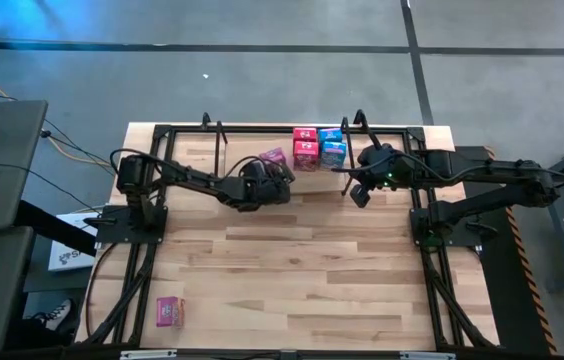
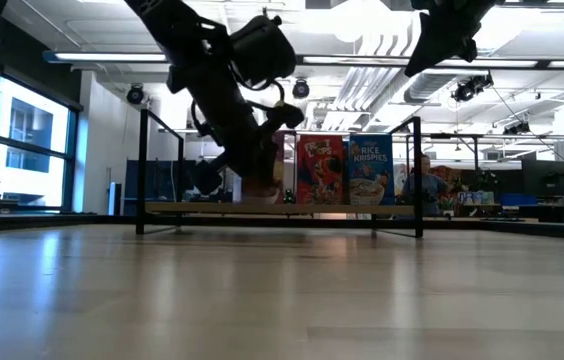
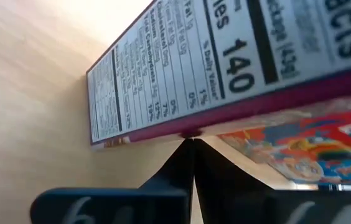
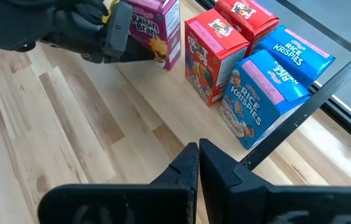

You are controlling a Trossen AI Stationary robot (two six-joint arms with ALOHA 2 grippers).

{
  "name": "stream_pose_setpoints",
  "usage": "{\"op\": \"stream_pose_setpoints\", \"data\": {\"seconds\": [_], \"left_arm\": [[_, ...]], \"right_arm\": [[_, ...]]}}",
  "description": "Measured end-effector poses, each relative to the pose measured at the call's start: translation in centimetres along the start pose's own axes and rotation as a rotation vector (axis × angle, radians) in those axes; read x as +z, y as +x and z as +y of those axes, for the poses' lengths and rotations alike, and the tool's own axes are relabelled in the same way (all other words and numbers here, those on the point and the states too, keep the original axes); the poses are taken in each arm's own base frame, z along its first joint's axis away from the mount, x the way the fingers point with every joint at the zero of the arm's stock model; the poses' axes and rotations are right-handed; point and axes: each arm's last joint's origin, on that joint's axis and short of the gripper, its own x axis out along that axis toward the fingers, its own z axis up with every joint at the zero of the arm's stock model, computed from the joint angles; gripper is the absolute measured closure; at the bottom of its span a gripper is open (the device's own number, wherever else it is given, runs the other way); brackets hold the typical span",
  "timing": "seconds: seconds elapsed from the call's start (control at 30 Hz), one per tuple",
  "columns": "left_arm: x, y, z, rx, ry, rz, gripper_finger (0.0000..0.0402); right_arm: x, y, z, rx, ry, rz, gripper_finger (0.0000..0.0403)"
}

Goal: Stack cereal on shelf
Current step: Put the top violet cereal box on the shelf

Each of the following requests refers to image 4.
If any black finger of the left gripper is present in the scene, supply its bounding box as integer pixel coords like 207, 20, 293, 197
113, 35, 159, 63

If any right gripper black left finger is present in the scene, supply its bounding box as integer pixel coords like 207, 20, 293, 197
37, 142, 200, 224

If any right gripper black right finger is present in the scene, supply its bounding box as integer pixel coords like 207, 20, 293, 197
199, 138, 351, 224

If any purple Raisin Bran cereal box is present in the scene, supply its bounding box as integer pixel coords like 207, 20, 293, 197
127, 0, 182, 71

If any red Froot Loops cereal box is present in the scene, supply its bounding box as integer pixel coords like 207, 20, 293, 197
184, 8, 251, 108
214, 0, 281, 57

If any blue Rice Krispies cereal box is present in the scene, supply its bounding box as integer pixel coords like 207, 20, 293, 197
255, 24, 337, 90
218, 49, 312, 150

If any yellow label tag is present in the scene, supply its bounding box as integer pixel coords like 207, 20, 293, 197
102, 0, 120, 24

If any black metal rig frame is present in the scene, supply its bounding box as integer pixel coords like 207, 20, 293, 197
194, 0, 351, 153

